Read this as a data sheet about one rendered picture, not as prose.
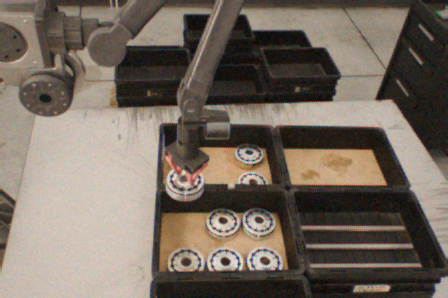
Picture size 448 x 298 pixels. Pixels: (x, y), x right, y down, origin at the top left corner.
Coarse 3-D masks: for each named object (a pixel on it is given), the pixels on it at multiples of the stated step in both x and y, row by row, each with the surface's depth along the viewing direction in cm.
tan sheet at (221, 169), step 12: (216, 156) 166; (228, 156) 166; (264, 156) 168; (168, 168) 159; (216, 168) 161; (228, 168) 162; (240, 168) 162; (264, 168) 163; (204, 180) 157; (216, 180) 157; (228, 180) 158
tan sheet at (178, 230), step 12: (168, 216) 144; (180, 216) 145; (192, 216) 145; (204, 216) 146; (240, 216) 147; (276, 216) 148; (168, 228) 141; (180, 228) 141; (192, 228) 142; (204, 228) 142; (240, 228) 143; (276, 228) 145; (168, 240) 138; (180, 240) 138; (192, 240) 139; (204, 240) 139; (240, 240) 140; (252, 240) 140; (264, 240) 141; (276, 240) 141; (168, 252) 135; (204, 252) 136; (240, 252) 137; (264, 264) 135
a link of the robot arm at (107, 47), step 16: (144, 0) 97; (160, 0) 98; (128, 16) 98; (144, 16) 98; (96, 32) 97; (112, 32) 96; (128, 32) 97; (96, 48) 97; (112, 48) 98; (112, 64) 99
